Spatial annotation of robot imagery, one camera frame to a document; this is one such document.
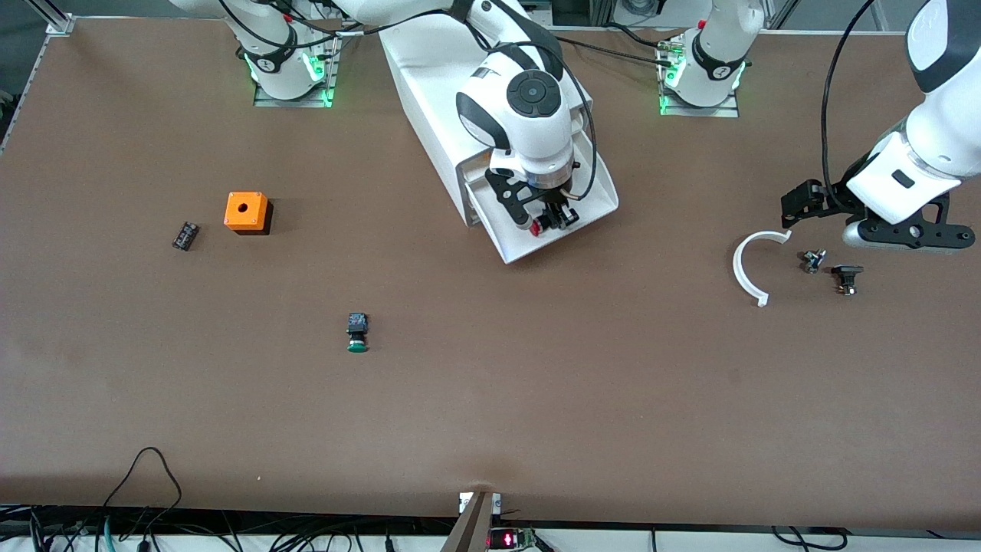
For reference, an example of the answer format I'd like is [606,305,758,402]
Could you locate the red mushroom push button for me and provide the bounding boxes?
[529,209,572,238]

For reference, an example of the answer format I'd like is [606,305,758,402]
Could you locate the white plastic drawer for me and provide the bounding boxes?
[462,126,620,265]

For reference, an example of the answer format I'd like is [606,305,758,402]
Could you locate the white drawer cabinet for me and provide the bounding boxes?
[379,29,597,228]

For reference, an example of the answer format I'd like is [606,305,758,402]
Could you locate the small black part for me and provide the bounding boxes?
[832,264,865,297]

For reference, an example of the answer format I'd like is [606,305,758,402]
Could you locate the white curved plastic piece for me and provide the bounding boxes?
[733,229,793,308]

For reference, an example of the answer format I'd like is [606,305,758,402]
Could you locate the circuit board with red light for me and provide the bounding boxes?
[487,527,537,551]

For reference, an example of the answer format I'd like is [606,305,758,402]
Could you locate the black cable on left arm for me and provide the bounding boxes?
[820,0,878,192]

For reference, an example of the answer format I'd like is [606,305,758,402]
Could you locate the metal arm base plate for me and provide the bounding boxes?
[659,38,741,119]
[253,34,340,109]

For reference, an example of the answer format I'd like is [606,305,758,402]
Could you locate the black cable behind cabinet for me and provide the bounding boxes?
[540,23,683,70]

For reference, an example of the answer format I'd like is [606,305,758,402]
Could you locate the grey metal camera mount post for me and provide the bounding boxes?
[441,491,503,552]

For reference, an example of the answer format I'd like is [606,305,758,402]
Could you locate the orange button enclosure box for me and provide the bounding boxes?
[224,192,274,236]

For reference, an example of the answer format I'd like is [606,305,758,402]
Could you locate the black looped cable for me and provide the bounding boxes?
[100,447,185,537]

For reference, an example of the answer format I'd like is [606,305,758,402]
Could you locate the tangled black cables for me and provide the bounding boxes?
[0,504,461,552]

